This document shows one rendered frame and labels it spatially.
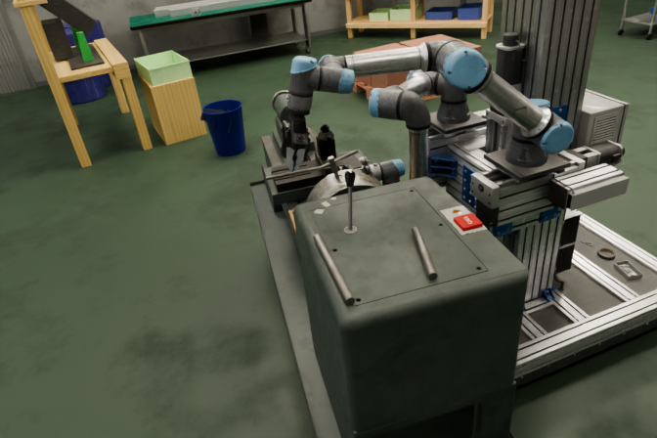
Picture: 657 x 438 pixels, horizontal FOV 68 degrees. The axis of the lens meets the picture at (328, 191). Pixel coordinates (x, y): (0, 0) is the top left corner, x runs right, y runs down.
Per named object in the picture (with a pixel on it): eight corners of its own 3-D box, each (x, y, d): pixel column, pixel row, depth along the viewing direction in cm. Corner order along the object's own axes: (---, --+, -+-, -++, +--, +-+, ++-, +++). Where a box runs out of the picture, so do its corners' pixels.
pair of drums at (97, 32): (119, 75, 820) (100, 16, 772) (118, 96, 712) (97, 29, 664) (68, 84, 799) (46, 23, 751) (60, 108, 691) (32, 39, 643)
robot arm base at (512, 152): (528, 146, 194) (531, 123, 189) (556, 160, 181) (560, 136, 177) (497, 154, 190) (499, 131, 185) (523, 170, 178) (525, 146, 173)
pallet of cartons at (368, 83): (446, 68, 675) (447, 31, 650) (488, 89, 588) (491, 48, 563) (349, 87, 645) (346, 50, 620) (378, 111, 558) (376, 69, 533)
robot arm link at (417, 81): (445, 92, 229) (398, 124, 187) (415, 90, 236) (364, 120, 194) (446, 66, 224) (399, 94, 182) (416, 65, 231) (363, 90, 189)
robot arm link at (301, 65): (321, 63, 142) (292, 59, 140) (316, 99, 147) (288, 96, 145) (319, 57, 149) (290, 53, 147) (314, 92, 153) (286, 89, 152)
